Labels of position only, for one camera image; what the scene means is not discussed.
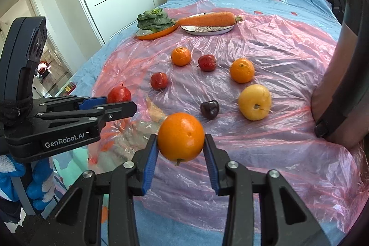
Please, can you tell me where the red apple back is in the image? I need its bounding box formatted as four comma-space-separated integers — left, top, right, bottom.
198, 54, 217, 72

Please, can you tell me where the large plush carrot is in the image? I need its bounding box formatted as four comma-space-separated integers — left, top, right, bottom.
176, 11, 243, 27

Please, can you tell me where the pink plastic sheet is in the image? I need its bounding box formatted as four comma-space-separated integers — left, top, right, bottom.
88, 9, 368, 232

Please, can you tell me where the orange shallow dish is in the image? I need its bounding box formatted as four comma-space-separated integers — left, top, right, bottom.
136, 24, 179, 41

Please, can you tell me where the red apple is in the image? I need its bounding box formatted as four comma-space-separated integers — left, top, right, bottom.
198, 54, 217, 72
150, 72, 168, 90
106, 84, 131, 103

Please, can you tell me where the green bok choy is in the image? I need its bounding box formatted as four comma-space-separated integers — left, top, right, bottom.
137, 8, 176, 33

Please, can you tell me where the mandarin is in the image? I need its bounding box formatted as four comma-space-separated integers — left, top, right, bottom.
171, 47, 191, 67
229, 58, 255, 84

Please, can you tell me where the orange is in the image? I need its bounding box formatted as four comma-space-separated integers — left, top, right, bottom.
157, 112, 205, 166

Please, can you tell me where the left gloved hand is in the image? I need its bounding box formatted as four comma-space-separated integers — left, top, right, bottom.
1, 154, 56, 212

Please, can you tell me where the yellow apple pear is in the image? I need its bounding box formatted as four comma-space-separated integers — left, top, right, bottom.
238, 84, 272, 121

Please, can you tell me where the black backpack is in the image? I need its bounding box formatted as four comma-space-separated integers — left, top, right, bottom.
327, 0, 346, 24

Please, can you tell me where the electric kettle steel black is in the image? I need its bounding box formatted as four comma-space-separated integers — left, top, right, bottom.
311, 0, 368, 149

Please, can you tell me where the red apple front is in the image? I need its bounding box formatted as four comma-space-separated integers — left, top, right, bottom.
106, 84, 131, 103

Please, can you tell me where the dark plum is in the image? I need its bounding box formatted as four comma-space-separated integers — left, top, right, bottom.
200, 100, 220, 120

